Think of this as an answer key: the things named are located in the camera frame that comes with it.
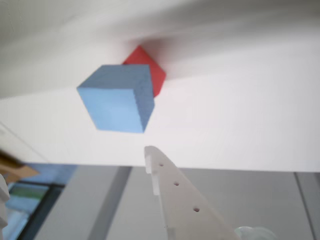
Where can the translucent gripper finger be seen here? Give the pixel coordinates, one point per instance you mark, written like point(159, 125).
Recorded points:
point(252, 235)

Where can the brown cardboard box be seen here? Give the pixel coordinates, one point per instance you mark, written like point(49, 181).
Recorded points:
point(17, 170)

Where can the red foam cube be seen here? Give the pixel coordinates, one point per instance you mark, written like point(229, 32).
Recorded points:
point(156, 72)

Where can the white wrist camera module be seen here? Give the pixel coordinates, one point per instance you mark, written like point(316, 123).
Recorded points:
point(3, 200)

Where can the blue foam cube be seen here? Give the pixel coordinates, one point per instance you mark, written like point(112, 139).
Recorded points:
point(112, 107)

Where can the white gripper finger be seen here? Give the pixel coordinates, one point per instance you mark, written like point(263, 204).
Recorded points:
point(185, 212)

